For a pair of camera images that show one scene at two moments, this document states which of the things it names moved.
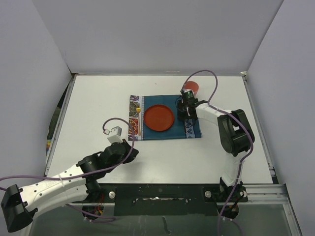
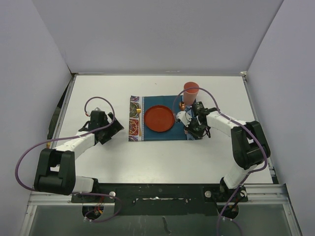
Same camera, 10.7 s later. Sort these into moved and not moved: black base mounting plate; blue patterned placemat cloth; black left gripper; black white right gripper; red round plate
Moved: black white right gripper; black left gripper
Not moved: red round plate; black base mounting plate; blue patterned placemat cloth
